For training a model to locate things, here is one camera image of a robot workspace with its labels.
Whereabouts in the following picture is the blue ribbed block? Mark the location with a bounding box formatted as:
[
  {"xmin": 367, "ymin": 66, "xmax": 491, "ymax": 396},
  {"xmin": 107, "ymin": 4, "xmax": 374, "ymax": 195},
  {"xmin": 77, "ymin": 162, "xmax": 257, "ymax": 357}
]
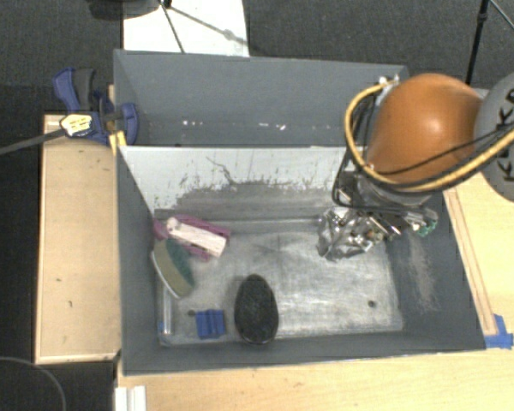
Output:
[{"xmin": 194, "ymin": 309, "xmax": 227, "ymax": 340}]

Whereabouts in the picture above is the black oval avocado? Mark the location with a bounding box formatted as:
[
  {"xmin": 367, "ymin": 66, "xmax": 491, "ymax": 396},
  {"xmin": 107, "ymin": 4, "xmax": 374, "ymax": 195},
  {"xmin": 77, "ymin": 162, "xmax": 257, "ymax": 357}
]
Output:
[{"xmin": 233, "ymin": 273, "xmax": 280, "ymax": 345}]

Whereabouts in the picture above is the purple and white stapler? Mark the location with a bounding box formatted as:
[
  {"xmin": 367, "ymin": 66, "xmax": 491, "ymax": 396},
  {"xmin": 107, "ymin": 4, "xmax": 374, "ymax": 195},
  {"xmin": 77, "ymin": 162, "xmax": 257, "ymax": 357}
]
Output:
[{"xmin": 152, "ymin": 214, "xmax": 232, "ymax": 262}]

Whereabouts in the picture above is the grey metal bin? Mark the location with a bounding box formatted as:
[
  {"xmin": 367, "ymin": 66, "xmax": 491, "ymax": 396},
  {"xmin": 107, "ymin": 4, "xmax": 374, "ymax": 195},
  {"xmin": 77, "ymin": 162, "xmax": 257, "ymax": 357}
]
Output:
[{"xmin": 112, "ymin": 48, "xmax": 487, "ymax": 377}]

